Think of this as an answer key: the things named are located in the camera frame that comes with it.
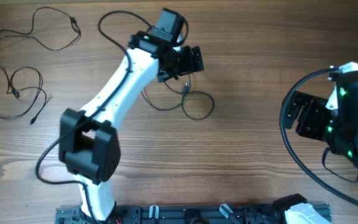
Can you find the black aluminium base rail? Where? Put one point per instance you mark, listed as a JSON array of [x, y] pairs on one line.
[[127, 214]]

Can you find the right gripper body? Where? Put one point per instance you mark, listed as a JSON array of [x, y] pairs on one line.
[[317, 117]]

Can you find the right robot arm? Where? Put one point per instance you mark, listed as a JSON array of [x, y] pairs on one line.
[[333, 120]]

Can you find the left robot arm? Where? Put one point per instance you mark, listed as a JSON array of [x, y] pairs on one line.
[[88, 142]]

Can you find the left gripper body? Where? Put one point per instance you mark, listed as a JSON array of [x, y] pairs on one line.
[[179, 61]]

